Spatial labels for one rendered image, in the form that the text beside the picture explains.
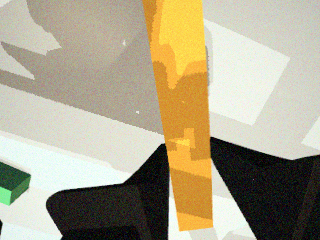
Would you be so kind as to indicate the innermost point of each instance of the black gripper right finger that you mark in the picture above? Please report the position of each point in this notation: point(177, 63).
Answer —
point(275, 195)

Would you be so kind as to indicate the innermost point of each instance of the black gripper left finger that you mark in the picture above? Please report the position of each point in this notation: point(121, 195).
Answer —
point(141, 201)

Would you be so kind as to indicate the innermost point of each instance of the green rectangular bar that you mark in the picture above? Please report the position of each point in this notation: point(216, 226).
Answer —
point(13, 183)

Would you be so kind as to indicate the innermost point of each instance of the yellow long bar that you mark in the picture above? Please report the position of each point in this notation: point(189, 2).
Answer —
point(175, 30)

